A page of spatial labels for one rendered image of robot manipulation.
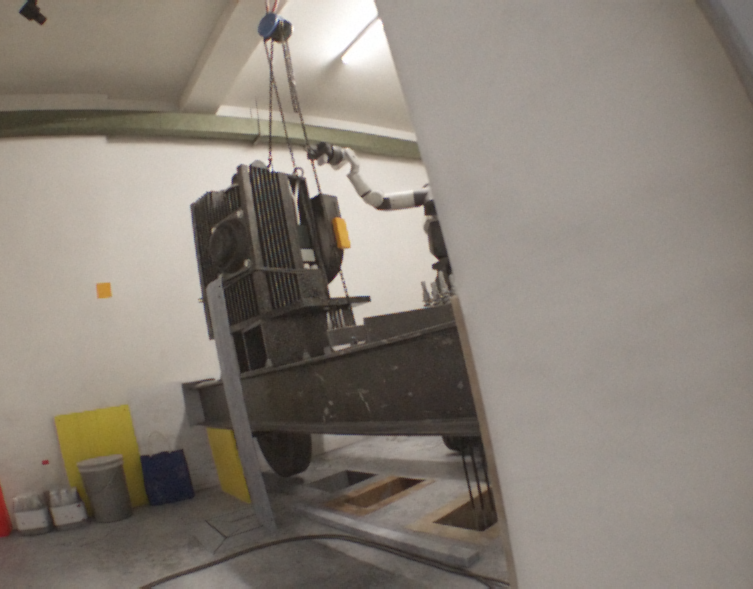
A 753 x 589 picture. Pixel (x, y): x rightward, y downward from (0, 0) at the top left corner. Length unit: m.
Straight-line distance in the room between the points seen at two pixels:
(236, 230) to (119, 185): 1.53
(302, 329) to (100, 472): 1.40
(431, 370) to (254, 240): 1.15
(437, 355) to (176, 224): 2.53
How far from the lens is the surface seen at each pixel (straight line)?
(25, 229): 3.18
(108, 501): 2.67
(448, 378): 1.08
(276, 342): 1.90
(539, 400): 0.19
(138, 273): 3.15
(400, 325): 1.28
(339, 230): 2.27
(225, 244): 2.02
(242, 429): 1.85
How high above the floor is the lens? 0.63
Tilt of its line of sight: 8 degrees up
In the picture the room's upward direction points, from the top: 13 degrees counter-clockwise
